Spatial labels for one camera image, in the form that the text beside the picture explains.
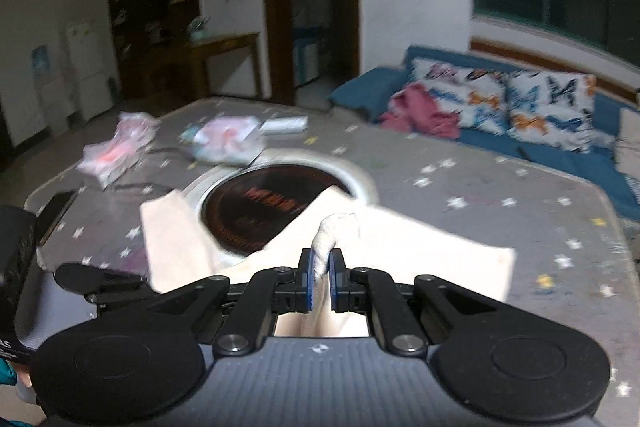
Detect plastic-wrapped pink packet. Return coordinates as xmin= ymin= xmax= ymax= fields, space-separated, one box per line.
xmin=180 ymin=116 xmax=267 ymax=166

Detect blue sofa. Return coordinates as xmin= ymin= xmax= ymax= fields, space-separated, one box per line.
xmin=327 ymin=44 xmax=640 ymax=224

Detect person's left forearm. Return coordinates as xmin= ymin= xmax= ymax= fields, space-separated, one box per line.
xmin=0 ymin=347 xmax=38 ymax=408

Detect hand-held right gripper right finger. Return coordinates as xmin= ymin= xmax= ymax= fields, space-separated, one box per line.
xmin=327 ymin=248 xmax=496 ymax=357

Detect pink cloth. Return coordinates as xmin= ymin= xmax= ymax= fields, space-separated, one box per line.
xmin=379 ymin=83 xmax=463 ymax=140

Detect round built-in induction hob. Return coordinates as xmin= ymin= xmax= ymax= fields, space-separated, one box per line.
xmin=181 ymin=148 xmax=380 ymax=268

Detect clear plastic bag pink contents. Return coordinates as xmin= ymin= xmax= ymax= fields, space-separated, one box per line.
xmin=76 ymin=111 xmax=162 ymax=188

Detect flat white box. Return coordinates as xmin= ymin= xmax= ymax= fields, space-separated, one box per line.
xmin=259 ymin=116 xmax=309 ymax=136

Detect black phone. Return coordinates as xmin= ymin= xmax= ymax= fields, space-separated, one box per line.
xmin=36 ymin=189 xmax=81 ymax=249

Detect white refrigerator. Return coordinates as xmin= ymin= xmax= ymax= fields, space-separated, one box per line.
xmin=64 ymin=18 xmax=120 ymax=120

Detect water dispenser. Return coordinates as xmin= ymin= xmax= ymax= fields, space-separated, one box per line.
xmin=29 ymin=43 xmax=77 ymax=135

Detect butterfly-print pillow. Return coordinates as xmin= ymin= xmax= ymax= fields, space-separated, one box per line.
xmin=504 ymin=71 xmax=599 ymax=154
xmin=406 ymin=56 xmax=510 ymax=136

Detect teal object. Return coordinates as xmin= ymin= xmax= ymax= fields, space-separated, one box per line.
xmin=186 ymin=17 xmax=213 ymax=44

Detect wooden desk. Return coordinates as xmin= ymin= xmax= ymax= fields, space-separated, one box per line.
xmin=186 ymin=31 xmax=264 ymax=96

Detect white cushion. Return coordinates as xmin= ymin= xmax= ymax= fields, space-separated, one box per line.
xmin=613 ymin=107 xmax=640 ymax=180

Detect grey star-print tablecloth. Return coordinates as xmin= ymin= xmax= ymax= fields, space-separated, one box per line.
xmin=24 ymin=96 xmax=640 ymax=427

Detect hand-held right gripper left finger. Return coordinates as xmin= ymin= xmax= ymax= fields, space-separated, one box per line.
xmin=145 ymin=248 xmax=317 ymax=358

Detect cream cloth garment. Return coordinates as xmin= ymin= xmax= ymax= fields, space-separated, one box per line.
xmin=139 ymin=187 xmax=517 ymax=338

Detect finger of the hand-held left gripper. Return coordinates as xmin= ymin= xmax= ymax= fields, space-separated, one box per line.
xmin=54 ymin=263 xmax=152 ymax=309

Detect dark wooden bookshelf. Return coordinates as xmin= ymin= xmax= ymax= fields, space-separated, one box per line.
xmin=106 ymin=0 xmax=202 ymax=102

